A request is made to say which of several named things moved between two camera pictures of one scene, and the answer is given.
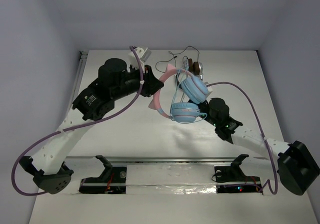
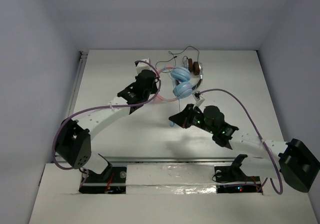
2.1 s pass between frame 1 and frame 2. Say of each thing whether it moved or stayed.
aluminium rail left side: stayed
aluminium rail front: stayed
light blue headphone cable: moved
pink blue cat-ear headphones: moved
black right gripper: moved
